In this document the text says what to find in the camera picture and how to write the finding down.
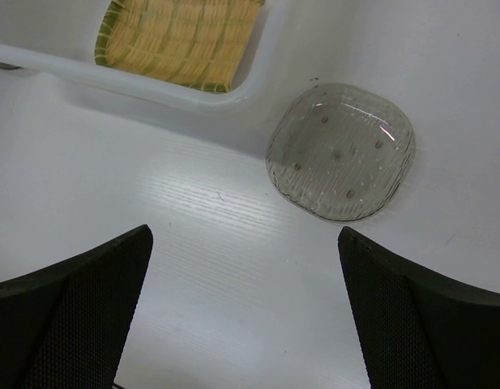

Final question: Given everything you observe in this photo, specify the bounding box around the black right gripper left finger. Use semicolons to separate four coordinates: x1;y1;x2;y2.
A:
0;225;153;388

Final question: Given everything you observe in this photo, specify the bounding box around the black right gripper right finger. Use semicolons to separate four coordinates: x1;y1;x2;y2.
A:
338;227;500;388

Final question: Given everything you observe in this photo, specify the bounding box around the clear glass plate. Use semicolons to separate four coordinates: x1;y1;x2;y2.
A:
266;83;416;223

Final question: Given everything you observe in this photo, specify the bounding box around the white plastic bin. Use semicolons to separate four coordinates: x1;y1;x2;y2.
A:
0;1;306;135

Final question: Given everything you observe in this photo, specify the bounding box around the woven bamboo tray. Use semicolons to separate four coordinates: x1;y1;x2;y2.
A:
94;0;264;93

